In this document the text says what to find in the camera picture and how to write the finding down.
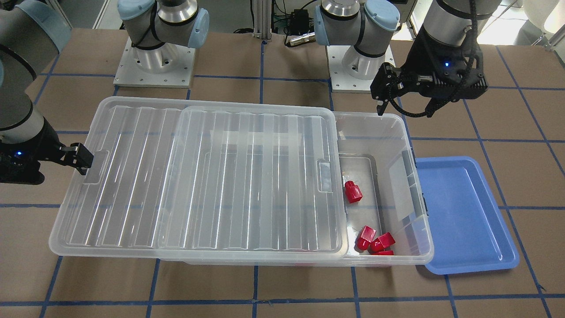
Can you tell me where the blue plastic tray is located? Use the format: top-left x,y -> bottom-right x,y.
416,156 -> 520,275

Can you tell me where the clear plastic storage box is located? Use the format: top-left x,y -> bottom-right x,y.
156,110 -> 434,266

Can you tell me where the clear plastic box lid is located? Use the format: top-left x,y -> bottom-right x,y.
49,97 -> 347,265

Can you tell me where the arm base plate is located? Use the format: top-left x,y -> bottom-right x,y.
113,39 -> 196,88
326,45 -> 394,94

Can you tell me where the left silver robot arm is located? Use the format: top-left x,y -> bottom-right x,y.
313,0 -> 500,117

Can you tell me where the red block bottom edge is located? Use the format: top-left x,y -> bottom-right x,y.
373,250 -> 394,256

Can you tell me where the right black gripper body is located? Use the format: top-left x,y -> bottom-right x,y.
0,121 -> 62,185

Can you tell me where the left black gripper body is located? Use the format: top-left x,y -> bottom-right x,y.
399,28 -> 488,101

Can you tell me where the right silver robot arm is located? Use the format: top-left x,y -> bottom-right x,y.
0,0 -> 210,185

